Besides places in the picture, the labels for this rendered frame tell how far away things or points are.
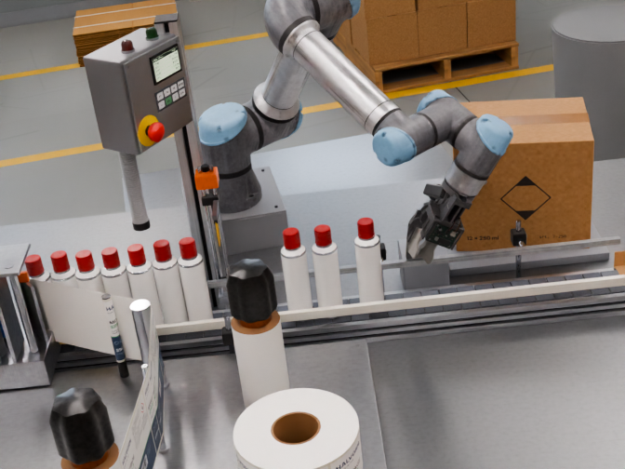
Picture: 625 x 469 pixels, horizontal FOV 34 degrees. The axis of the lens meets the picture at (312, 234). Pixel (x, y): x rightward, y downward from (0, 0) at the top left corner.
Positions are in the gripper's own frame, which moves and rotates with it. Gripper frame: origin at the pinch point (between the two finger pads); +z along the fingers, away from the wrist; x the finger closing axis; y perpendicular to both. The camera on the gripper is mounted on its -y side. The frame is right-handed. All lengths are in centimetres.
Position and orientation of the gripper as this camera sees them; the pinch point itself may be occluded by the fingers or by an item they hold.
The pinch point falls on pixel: (411, 257)
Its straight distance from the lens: 218.9
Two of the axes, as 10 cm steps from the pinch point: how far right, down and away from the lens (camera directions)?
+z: -4.2, 7.7, 4.7
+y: 0.6, 5.4, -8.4
